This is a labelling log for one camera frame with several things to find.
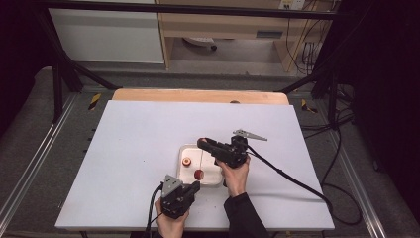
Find yellow black tape strip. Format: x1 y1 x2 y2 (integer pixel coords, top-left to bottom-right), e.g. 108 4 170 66
300 98 319 115
87 92 103 111

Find white rectangular tray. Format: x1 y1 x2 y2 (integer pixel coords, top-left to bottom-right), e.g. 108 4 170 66
175 143 226 188

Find black curtain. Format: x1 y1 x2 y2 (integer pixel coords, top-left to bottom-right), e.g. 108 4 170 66
339 0 420 214
0 0 52 135

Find black floor cable bundle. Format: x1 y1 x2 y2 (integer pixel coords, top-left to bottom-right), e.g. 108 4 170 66
300 82 357 141

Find white board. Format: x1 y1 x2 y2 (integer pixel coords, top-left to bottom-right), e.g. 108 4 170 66
54 99 336 232

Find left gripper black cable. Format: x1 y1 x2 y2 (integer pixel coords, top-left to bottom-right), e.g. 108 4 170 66
145 182 165 238

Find hanging black cables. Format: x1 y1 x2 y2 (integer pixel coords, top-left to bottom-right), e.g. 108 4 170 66
284 0 333 76

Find person's right hand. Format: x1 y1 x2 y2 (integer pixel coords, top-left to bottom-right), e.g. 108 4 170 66
214 155 252 198

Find light wooden desk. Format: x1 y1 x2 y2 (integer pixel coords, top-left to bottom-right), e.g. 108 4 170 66
155 0 342 72

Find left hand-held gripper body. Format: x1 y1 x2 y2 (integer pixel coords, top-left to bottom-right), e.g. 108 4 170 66
159 174 198 220

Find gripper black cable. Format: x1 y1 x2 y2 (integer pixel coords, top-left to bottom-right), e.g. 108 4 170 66
245 143 364 227
145 182 165 238

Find white wall socket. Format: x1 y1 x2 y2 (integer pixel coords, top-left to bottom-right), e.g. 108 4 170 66
278 0 307 11

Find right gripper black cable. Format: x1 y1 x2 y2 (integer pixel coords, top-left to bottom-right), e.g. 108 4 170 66
245 143 364 227

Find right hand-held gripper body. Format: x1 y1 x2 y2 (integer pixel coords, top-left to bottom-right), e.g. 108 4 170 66
211 129 268 170

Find wooden table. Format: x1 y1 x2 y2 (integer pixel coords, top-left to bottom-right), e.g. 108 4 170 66
111 87 291 106

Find black metal frame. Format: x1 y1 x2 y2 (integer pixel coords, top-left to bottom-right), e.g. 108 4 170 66
33 0 352 127

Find white chair base leg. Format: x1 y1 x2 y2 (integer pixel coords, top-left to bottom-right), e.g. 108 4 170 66
181 36 219 52

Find thin wooden skewer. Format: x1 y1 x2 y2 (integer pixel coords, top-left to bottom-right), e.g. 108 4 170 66
198 144 205 177

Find person's left hand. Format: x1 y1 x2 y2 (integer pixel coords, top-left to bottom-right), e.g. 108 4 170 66
154 197 190 238

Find white cabinet panel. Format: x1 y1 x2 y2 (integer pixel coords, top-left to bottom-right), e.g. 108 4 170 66
48 0 165 64

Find aluminium floor rail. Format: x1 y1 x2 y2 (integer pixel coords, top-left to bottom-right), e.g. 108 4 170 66
0 93 79 226
325 130 388 238

